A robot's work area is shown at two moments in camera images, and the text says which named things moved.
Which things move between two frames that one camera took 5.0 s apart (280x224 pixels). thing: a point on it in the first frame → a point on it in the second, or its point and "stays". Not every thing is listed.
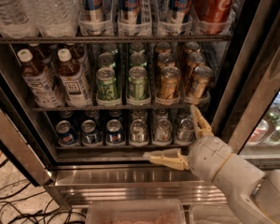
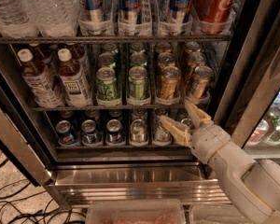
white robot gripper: [209, 155] → [209, 141]
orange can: [170, 81] stays
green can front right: [137, 83] stays
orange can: [162, 48] stays
